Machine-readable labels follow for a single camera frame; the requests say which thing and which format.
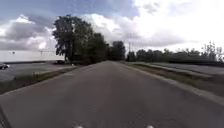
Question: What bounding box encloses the grass verge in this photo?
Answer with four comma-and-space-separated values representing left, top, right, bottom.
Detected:
0, 65, 84, 96
120, 60, 224, 98

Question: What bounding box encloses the dark car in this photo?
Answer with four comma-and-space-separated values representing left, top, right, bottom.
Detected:
0, 63, 10, 71

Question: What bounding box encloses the grey asphalt road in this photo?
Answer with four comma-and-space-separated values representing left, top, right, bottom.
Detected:
150, 62, 224, 76

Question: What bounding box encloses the group of tall trees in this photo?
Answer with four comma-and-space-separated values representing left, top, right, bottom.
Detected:
52, 14, 127, 66

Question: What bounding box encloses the distant row of trees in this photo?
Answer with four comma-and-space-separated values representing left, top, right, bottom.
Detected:
126, 41, 224, 64

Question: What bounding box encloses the grey asphalt path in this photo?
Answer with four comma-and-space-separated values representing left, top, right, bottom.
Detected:
0, 60, 224, 128

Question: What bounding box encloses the grey parking lot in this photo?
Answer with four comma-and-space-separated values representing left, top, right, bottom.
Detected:
0, 63, 75, 83

